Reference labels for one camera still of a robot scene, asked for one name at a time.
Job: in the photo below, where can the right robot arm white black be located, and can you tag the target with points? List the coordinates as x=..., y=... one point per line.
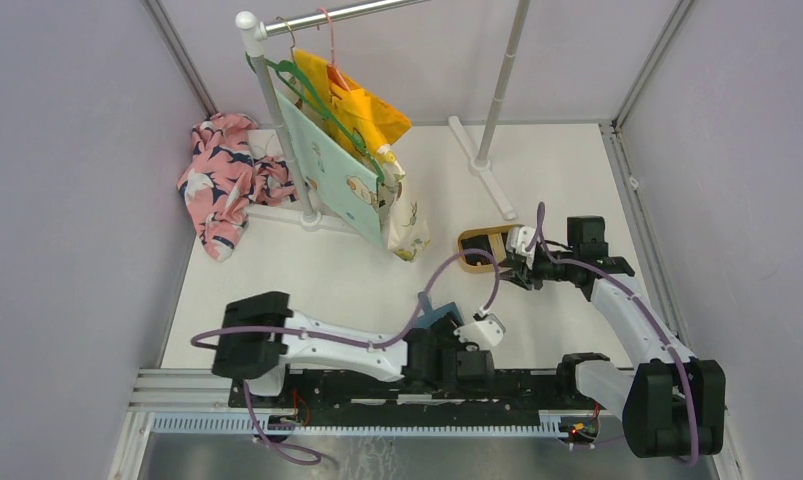
x=672, y=404

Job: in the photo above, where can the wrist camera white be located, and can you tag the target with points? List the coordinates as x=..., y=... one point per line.
x=521, y=240
x=485, y=331

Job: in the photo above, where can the mint green printed cloth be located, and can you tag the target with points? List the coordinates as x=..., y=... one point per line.
x=341, y=182

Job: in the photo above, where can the cream printed garment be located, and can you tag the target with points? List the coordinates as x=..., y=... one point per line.
x=403, y=225

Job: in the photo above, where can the tan oval card tray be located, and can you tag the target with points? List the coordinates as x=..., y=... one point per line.
x=492, y=240

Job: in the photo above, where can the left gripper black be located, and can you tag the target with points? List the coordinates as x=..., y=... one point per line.
x=444, y=327

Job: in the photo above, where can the green clothes hanger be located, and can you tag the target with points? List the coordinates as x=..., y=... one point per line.
x=310, y=96

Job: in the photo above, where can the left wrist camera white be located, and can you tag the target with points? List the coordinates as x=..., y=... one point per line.
x=485, y=331

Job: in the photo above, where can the pink patterned garment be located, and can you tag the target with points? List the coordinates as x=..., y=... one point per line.
x=224, y=178

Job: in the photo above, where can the blue leather card holder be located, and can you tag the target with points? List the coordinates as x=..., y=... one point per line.
x=429, y=314

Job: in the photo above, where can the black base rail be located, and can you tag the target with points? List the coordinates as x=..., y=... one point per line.
x=345, y=398

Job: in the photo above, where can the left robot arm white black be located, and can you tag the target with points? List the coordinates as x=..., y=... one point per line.
x=261, y=336

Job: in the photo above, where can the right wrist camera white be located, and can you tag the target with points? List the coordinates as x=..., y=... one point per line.
x=521, y=240

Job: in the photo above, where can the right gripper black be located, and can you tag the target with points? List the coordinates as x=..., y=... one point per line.
x=520, y=272

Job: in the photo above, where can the yellow garment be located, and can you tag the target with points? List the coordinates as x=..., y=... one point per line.
x=359, y=112

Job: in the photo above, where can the white slotted cable duct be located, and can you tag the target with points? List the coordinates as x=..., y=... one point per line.
x=546, y=426

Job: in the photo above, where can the pink clothes hanger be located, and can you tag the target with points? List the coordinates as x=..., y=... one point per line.
x=331, y=46

